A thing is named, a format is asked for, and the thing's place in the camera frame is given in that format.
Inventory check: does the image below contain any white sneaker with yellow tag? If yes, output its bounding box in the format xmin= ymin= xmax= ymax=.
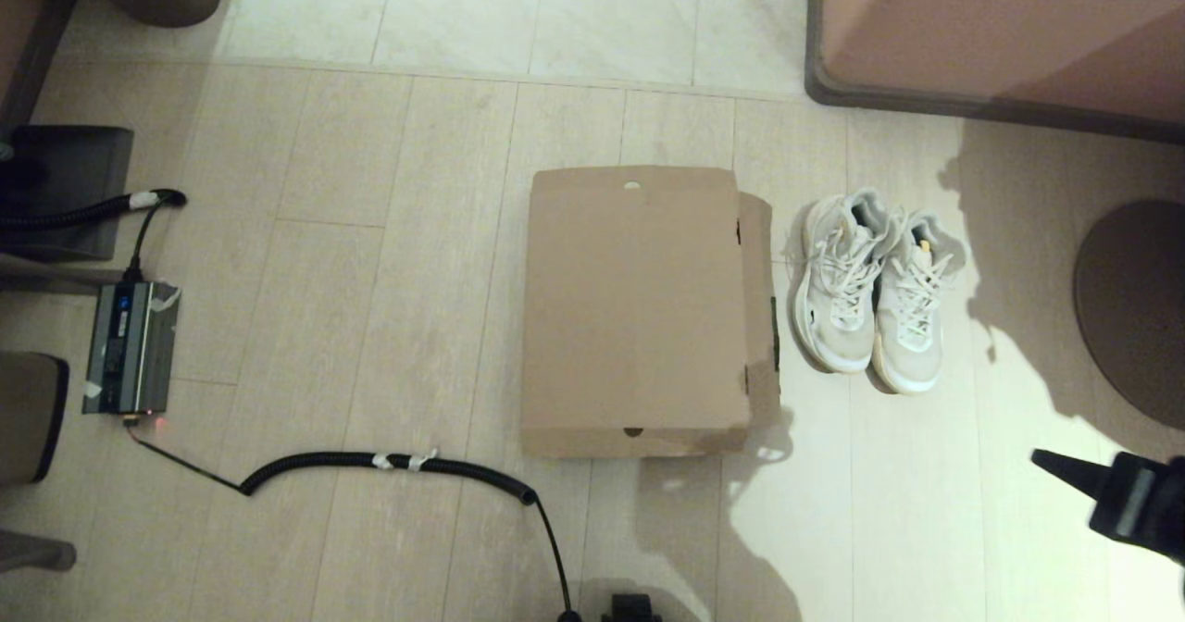
xmin=870 ymin=210 xmax=968 ymax=395

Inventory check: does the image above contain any white lace-up sneaker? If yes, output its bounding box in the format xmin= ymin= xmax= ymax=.
xmin=789 ymin=187 xmax=904 ymax=374

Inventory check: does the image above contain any brown cardboard shoe box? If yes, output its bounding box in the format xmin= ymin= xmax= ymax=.
xmin=520 ymin=166 xmax=781 ymax=461

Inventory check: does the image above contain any grey power supply box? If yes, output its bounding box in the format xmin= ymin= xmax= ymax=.
xmin=81 ymin=280 xmax=182 ymax=417

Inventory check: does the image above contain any dark brown round base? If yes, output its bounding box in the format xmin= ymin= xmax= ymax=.
xmin=1073 ymin=199 xmax=1185 ymax=431

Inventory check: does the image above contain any pink sofa with grey base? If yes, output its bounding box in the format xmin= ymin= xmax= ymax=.
xmin=804 ymin=0 xmax=1185 ymax=146

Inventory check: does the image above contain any grey furniture foot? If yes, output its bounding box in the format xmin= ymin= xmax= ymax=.
xmin=0 ymin=529 xmax=78 ymax=574

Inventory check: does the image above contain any dark brown padded seat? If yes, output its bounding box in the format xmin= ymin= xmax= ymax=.
xmin=0 ymin=354 xmax=70 ymax=487

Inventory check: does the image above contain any dark grey square stand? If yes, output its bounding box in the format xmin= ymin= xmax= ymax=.
xmin=0 ymin=126 xmax=135 ymax=264

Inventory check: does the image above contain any small black robot mount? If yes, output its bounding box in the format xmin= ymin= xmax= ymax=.
xmin=600 ymin=593 xmax=664 ymax=622

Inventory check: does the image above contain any black coiled floor cable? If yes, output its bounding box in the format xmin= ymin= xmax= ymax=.
xmin=123 ymin=416 xmax=584 ymax=622

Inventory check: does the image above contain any black corrugated hose with tape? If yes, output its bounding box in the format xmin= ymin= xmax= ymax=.
xmin=0 ymin=189 xmax=188 ymax=282

